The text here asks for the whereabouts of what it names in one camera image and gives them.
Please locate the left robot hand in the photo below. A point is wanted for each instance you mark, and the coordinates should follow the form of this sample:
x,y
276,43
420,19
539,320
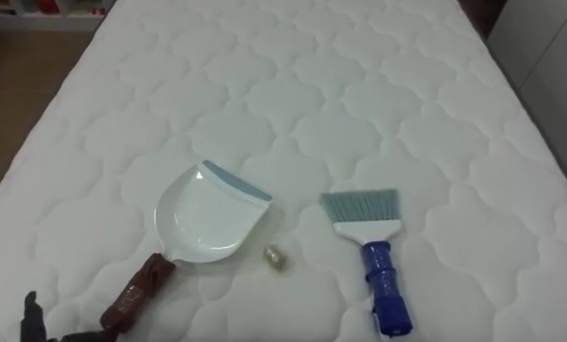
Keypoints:
x,y
33,323

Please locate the small crumpled gold wrapper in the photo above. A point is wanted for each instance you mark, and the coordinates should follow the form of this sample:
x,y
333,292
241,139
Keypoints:
x,y
275,257

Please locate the white quilted bed mattress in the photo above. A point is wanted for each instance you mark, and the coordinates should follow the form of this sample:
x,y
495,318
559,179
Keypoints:
x,y
311,95

